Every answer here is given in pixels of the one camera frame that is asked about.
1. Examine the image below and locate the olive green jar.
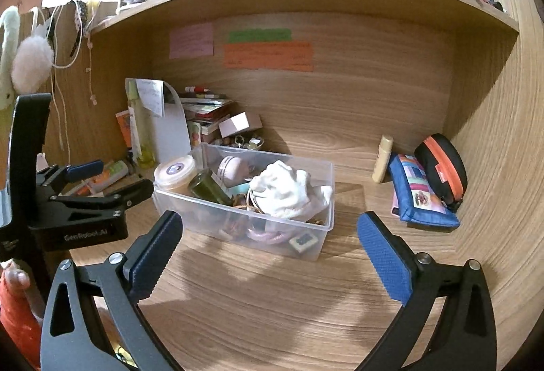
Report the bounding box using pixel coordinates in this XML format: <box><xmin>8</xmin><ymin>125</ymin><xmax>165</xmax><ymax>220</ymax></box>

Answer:
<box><xmin>188</xmin><ymin>168</ymin><xmax>233</xmax><ymax>206</ymax></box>

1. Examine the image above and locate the orange white tube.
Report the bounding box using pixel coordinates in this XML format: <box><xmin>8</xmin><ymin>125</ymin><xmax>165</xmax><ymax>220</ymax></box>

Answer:
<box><xmin>71</xmin><ymin>160</ymin><xmax>129</xmax><ymax>197</ymax></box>

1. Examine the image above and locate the pink phone under pouch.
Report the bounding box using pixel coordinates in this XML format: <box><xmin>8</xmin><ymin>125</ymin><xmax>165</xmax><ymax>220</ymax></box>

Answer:
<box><xmin>391</xmin><ymin>191</ymin><xmax>401</xmax><ymax>217</ymax></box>

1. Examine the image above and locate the yellow green bottle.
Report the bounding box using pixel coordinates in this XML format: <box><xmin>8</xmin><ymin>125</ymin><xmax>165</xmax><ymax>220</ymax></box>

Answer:
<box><xmin>126</xmin><ymin>79</ymin><xmax>156</xmax><ymax>169</ymax></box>

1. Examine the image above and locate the white bowl of trinkets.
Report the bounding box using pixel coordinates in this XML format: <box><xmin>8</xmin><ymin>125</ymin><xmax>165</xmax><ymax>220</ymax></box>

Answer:
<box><xmin>221</xmin><ymin>133</ymin><xmax>265</xmax><ymax>151</ymax></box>

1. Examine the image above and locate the green sticky note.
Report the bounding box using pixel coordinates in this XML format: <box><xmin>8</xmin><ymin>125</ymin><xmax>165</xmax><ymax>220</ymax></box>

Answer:
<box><xmin>228</xmin><ymin>28</ymin><xmax>292</xmax><ymax>43</ymax></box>

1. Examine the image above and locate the stack of books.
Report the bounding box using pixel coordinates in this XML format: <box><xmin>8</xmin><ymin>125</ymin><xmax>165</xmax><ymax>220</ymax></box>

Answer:
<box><xmin>178</xmin><ymin>86</ymin><xmax>234</xmax><ymax>147</ymax></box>

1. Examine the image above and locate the person's left hand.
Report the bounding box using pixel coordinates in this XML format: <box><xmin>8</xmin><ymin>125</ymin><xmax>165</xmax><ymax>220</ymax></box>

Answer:
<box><xmin>1</xmin><ymin>260</ymin><xmax>45</xmax><ymax>324</ymax></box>

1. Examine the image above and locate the pink sticky note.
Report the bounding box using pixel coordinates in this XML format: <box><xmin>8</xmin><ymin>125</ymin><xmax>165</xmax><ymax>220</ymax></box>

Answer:
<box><xmin>169</xmin><ymin>23</ymin><xmax>214</xmax><ymax>60</ymax></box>

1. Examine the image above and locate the cream lotion bottle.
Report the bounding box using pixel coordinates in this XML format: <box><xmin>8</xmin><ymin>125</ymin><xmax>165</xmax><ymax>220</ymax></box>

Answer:
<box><xmin>372</xmin><ymin>135</ymin><xmax>394</xmax><ymax>183</ymax></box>

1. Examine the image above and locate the white magazine file holder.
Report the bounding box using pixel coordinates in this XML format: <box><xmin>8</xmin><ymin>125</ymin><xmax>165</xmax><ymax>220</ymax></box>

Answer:
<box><xmin>125</xmin><ymin>78</ymin><xmax>191</xmax><ymax>165</ymax></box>

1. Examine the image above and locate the blue patchwork pencil pouch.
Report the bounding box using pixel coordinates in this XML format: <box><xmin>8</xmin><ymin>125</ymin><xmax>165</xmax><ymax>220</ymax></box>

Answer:
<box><xmin>388</xmin><ymin>154</ymin><xmax>460</xmax><ymax>230</ymax></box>

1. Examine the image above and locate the black orange zip case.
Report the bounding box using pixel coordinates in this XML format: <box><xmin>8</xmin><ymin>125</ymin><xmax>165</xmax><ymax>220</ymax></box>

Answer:
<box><xmin>414</xmin><ymin>133</ymin><xmax>468</xmax><ymax>213</ymax></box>

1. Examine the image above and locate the white tape roll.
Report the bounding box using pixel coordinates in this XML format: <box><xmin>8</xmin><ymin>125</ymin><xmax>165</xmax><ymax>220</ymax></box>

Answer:
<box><xmin>154</xmin><ymin>155</ymin><xmax>197</xmax><ymax>195</ymax></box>

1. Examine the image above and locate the pale green plush toy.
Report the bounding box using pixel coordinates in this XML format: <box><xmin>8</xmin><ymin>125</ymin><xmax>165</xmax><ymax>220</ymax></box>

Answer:
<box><xmin>1</xmin><ymin>5</ymin><xmax>20</xmax><ymax>111</ymax></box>

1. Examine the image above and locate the clear plastic storage bin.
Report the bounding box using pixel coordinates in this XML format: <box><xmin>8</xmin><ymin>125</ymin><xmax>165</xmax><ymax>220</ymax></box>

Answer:
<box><xmin>153</xmin><ymin>144</ymin><xmax>335</xmax><ymax>260</ymax></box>

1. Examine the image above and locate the orange sleeve forearm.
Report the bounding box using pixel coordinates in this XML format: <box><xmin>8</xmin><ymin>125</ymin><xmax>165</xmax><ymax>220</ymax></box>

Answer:
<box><xmin>1</xmin><ymin>275</ymin><xmax>41</xmax><ymax>370</ymax></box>

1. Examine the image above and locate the pink round jar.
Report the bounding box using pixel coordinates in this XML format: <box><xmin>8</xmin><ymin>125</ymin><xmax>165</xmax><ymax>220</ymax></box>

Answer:
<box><xmin>217</xmin><ymin>155</ymin><xmax>254</xmax><ymax>188</ymax></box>

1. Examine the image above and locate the white fluffy pompom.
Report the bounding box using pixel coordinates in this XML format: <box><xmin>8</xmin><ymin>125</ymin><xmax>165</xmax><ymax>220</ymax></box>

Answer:
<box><xmin>11</xmin><ymin>36</ymin><xmax>54</xmax><ymax>95</ymax></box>

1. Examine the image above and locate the white cardboard box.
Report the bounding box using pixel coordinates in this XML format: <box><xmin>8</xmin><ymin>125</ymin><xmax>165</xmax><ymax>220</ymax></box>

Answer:
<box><xmin>219</xmin><ymin>112</ymin><xmax>263</xmax><ymax>138</ymax></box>

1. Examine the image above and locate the white drawstring cloth bag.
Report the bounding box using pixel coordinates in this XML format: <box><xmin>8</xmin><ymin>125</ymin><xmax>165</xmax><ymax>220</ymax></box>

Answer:
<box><xmin>248</xmin><ymin>160</ymin><xmax>333</xmax><ymax>222</ymax></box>

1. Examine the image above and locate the orange sticky note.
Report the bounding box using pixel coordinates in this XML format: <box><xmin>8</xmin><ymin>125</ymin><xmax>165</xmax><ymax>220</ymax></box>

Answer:
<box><xmin>223</xmin><ymin>41</ymin><xmax>313</xmax><ymax>72</ymax></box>

